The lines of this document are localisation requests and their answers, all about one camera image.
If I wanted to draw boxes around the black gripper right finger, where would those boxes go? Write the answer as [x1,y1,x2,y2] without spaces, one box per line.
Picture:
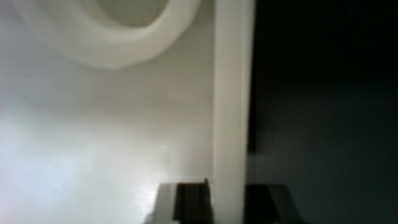
[244,184,305,224]

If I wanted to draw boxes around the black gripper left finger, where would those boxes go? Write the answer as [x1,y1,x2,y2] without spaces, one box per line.
[148,179,214,224]

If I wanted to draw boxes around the white square tabletop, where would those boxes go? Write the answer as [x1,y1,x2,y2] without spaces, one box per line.
[0,0,255,224]

